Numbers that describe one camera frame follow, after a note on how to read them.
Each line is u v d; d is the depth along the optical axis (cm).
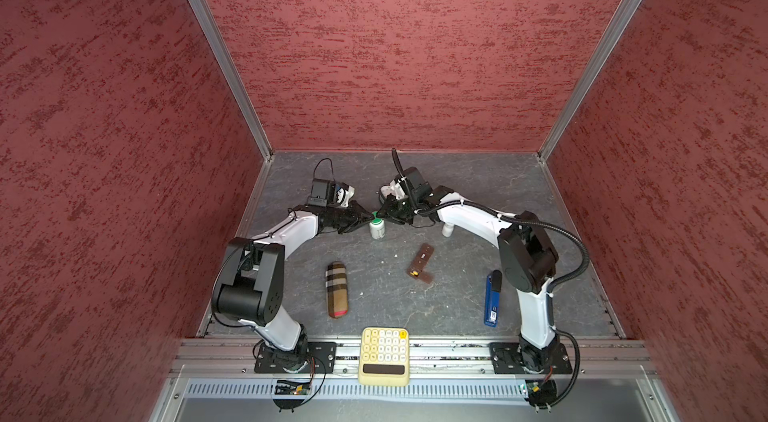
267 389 71
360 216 83
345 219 79
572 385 69
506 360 74
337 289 83
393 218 82
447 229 95
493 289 83
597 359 76
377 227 91
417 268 89
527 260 52
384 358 73
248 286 46
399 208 80
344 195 89
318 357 74
